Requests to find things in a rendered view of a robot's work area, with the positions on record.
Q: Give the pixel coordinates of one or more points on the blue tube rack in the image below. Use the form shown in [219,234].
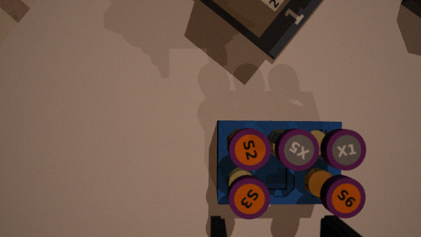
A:
[285,186]

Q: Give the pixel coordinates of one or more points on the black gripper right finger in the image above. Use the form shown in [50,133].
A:
[333,226]

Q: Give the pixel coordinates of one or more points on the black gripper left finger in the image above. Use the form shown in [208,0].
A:
[217,227]

